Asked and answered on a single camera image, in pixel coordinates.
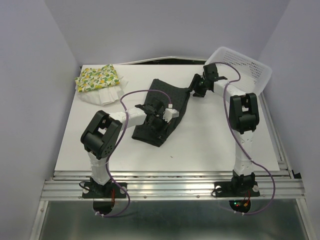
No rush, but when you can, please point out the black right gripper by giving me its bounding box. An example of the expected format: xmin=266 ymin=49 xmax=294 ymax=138
xmin=185 ymin=73 xmax=208 ymax=98

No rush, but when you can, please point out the black skirt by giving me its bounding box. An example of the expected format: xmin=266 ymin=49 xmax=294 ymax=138
xmin=132 ymin=79 xmax=190 ymax=147

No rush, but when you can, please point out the white pleated skirt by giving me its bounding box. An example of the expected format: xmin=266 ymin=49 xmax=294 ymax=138
xmin=75 ymin=75 xmax=128 ymax=106

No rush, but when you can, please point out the lemon print skirt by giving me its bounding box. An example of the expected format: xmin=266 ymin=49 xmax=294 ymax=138
xmin=74 ymin=64 xmax=120 ymax=93

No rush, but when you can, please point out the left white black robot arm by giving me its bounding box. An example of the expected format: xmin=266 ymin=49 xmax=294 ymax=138
xmin=79 ymin=101 xmax=179 ymax=199

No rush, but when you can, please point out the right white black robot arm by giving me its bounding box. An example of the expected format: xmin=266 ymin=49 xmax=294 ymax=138
xmin=189 ymin=62 xmax=260 ymax=198

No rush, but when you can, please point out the white plastic basket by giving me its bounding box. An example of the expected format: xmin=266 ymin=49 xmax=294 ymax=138
xmin=205 ymin=46 xmax=272 ymax=96

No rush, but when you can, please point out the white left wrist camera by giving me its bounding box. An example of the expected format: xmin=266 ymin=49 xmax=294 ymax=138
xmin=162 ymin=108 xmax=180 ymax=123

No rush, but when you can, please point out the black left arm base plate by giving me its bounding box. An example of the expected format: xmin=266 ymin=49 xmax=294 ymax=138
xmin=79 ymin=180 xmax=127 ymax=217

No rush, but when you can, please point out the aluminium extrusion rail frame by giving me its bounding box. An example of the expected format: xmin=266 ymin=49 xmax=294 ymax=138
xmin=30 ymin=160 xmax=316 ymax=240

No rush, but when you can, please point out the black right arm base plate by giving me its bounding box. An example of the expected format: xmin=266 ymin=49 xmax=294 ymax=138
xmin=211 ymin=181 xmax=261 ymax=215

